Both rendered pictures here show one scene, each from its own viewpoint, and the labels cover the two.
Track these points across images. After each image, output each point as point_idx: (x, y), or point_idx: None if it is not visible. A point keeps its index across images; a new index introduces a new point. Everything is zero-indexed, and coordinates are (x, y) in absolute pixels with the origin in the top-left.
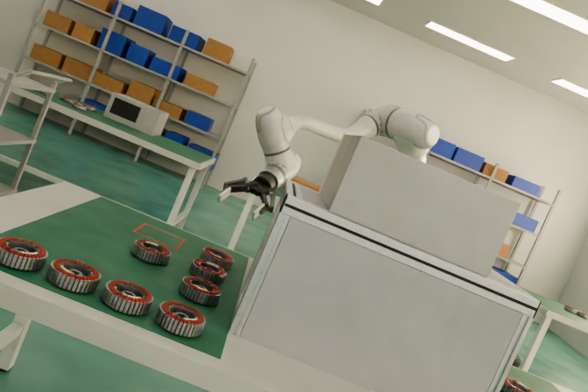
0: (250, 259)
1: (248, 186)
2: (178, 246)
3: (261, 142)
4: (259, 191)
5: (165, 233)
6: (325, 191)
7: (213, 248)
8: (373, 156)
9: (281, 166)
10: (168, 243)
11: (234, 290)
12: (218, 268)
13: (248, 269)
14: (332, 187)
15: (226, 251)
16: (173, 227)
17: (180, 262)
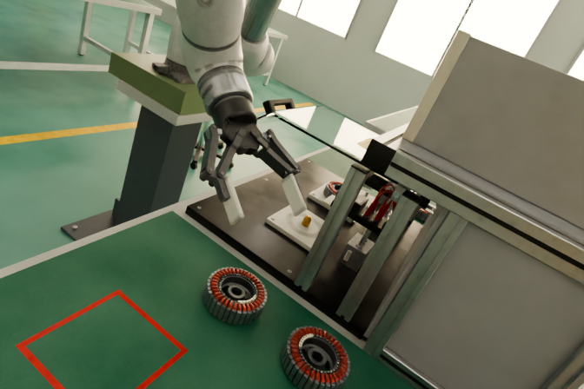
0: (177, 212)
1: (225, 141)
2: (165, 332)
3: (204, 27)
4: (257, 146)
5: (85, 319)
6: (490, 166)
7: (215, 281)
8: None
9: (239, 65)
10: (157, 354)
11: (340, 339)
12: (313, 336)
13: (228, 248)
14: (572, 188)
15: (157, 235)
16: (35, 269)
17: (260, 385)
